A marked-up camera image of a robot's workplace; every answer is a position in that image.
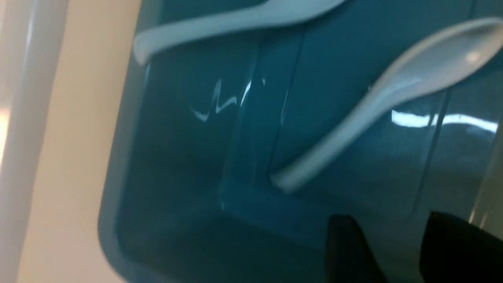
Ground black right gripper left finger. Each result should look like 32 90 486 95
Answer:
325 215 388 283

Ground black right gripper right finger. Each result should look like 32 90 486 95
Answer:
419 211 503 283

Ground long white soup spoon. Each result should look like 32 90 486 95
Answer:
270 17 502 194

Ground blue plastic bin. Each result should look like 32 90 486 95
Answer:
98 0 502 283

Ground short white spoon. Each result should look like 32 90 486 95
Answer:
132 0 342 66

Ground large white plastic bin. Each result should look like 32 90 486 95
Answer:
0 0 69 283

